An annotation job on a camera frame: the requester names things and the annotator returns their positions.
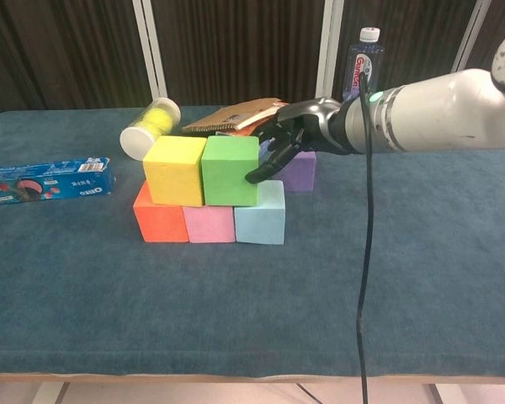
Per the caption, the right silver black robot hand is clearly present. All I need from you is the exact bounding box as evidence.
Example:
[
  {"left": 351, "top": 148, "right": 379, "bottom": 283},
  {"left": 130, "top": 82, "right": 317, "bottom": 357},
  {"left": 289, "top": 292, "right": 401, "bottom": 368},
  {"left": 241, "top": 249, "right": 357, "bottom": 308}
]
[{"left": 244, "top": 96, "right": 351, "bottom": 185}]

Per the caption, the purple foam cube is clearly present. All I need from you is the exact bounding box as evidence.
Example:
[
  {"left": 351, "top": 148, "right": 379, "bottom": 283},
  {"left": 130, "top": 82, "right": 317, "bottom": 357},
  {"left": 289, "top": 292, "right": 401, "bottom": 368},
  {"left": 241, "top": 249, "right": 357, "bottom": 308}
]
[{"left": 271, "top": 150, "right": 318, "bottom": 194}]

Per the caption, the green foam cube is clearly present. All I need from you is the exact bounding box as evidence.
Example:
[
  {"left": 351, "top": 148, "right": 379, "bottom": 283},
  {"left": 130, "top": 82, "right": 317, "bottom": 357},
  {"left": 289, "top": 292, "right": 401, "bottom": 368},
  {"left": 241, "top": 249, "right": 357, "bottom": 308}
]
[{"left": 200, "top": 135, "right": 262, "bottom": 209}]

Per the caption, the light blue foam cube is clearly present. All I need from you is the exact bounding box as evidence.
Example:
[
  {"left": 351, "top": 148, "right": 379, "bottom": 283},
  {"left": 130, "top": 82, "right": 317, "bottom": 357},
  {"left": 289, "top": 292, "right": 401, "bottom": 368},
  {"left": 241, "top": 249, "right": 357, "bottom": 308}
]
[{"left": 234, "top": 179, "right": 288, "bottom": 247}]

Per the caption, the pink foam cube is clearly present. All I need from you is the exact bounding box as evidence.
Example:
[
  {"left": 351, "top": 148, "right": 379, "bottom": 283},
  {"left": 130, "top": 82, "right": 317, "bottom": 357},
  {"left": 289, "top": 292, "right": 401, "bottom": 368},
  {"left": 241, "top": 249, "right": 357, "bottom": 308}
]
[{"left": 183, "top": 205, "right": 237, "bottom": 245}]

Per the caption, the yellow foam cube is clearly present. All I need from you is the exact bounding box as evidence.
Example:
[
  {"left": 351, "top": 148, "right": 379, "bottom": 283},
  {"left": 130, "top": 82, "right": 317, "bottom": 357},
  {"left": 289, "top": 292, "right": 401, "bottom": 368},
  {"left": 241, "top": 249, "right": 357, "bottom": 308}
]
[{"left": 141, "top": 135, "right": 208, "bottom": 209}]

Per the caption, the orange foam cube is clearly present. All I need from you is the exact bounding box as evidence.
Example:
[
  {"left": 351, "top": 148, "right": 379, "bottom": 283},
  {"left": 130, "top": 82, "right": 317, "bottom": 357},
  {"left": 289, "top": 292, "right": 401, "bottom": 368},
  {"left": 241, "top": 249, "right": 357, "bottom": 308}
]
[{"left": 133, "top": 180, "right": 191, "bottom": 244}]

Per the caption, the blue orange card box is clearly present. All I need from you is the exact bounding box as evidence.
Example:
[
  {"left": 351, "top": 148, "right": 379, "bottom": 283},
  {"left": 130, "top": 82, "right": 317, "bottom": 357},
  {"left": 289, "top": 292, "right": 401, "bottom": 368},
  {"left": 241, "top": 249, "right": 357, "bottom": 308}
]
[{"left": 215, "top": 119, "right": 279, "bottom": 139}]

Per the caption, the brown spiral notebook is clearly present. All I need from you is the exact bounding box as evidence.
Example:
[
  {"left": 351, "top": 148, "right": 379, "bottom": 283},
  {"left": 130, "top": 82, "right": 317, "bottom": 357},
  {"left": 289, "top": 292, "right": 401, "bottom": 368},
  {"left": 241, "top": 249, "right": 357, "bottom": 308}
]
[{"left": 180, "top": 97, "right": 290, "bottom": 136}]

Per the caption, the clear plastic water bottle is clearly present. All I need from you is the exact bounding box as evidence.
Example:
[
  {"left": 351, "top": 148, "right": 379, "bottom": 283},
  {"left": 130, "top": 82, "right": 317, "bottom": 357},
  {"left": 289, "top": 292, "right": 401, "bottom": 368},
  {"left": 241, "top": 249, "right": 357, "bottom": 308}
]
[{"left": 341, "top": 27, "right": 386, "bottom": 104}]

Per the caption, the yellow tennis ball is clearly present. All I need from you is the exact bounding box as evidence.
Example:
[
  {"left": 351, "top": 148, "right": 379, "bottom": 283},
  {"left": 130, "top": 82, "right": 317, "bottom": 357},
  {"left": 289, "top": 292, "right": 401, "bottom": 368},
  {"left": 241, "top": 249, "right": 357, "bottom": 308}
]
[
  {"left": 135, "top": 117, "right": 157, "bottom": 142},
  {"left": 146, "top": 106, "right": 174, "bottom": 136}
]

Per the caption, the clear tennis ball tube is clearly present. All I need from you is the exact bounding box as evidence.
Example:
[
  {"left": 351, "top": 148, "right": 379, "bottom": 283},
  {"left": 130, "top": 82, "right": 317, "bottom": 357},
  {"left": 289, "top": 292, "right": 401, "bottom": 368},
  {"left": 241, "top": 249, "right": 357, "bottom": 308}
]
[{"left": 119, "top": 97, "right": 183, "bottom": 162}]

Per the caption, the teal table cloth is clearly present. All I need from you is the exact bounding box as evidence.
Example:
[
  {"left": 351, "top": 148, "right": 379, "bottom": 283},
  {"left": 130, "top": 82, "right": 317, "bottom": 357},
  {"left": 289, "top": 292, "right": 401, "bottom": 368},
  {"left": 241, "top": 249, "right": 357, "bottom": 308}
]
[{"left": 0, "top": 99, "right": 505, "bottom": 376}]

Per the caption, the blue Oreo cookie box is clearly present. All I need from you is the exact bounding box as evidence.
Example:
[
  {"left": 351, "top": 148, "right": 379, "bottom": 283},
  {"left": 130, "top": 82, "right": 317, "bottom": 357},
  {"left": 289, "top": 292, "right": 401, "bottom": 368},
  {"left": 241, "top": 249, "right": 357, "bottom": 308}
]
[{"left": 0, "top": 156, "right": 118, "bottom": 206}]

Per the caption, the grey table leg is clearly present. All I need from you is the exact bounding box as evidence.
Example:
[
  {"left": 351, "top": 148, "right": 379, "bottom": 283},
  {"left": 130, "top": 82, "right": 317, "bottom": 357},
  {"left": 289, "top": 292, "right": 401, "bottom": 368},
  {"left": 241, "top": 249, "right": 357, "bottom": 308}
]
[
  {"left": 35, "top": 381, "right": 71, "bottom": 404},
  {"left": 423, "top": 382, "right": 448, "bottom": 404}
]

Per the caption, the white frame post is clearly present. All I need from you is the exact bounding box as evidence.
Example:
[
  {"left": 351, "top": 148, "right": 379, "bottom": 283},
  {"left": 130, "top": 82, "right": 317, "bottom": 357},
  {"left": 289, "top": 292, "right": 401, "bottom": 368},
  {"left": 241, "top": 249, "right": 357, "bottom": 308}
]
[
  {"left": 131, "top": 0, "right": 168, "bottom": 100},
  {"left": 449, "top": 0, "right": 492, "bottom": 72},
  {"left": 314, "top": 0, "right": 346, "bottom": 104}
]

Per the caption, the black right hand cable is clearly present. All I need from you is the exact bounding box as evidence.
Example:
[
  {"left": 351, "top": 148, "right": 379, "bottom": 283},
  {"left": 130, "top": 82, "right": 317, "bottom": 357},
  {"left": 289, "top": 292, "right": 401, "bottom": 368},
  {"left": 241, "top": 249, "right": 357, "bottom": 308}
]
[{"left": 355, "top": 71, "right": 376, "bottom": 404}]

